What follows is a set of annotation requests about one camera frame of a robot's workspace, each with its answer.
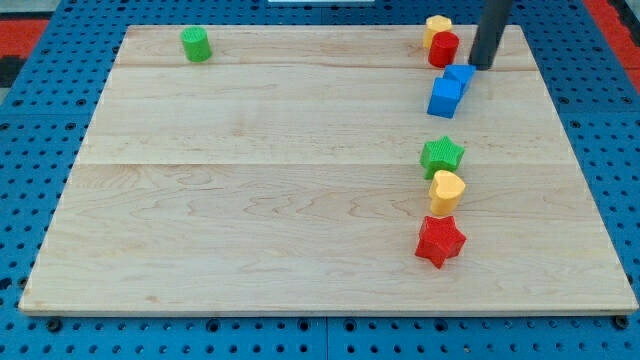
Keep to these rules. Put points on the wooden board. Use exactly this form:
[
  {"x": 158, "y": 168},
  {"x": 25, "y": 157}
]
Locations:
[{"x": 282, "y": 177}]

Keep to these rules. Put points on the green star block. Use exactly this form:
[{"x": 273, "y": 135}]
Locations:
[{"x": 441, "y": 154}]

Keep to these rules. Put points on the yellow heart block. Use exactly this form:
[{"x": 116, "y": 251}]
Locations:
[{"x": 445, "y": 192}]

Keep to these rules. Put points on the red star block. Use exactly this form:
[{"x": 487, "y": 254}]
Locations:
[{"x": 439, "y": 240}]

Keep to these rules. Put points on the blue cube block front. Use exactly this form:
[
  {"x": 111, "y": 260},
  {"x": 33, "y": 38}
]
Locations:
[{"x": 445, "y": 97}]

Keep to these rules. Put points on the blue block rear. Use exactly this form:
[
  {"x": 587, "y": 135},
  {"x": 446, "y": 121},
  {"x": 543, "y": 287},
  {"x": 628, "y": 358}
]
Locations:
[{"x": 463, "y": 73}]

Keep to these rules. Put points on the green cylinder block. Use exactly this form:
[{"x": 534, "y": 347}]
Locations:
[{"x": 196, "y": 44}]

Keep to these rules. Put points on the red cylinder block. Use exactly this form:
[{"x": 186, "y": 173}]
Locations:
[{"x": 443, "y": 49}]

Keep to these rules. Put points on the yellow hexagon block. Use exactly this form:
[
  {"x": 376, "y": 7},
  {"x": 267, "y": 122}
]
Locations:
[{"x": 433, "y": 25}]

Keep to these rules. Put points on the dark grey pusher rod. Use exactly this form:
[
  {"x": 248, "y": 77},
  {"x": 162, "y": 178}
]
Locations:
[{"x": 489, "y": 32}]

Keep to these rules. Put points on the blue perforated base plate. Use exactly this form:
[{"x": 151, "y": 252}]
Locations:
[{"x": 46, "y": 113}]

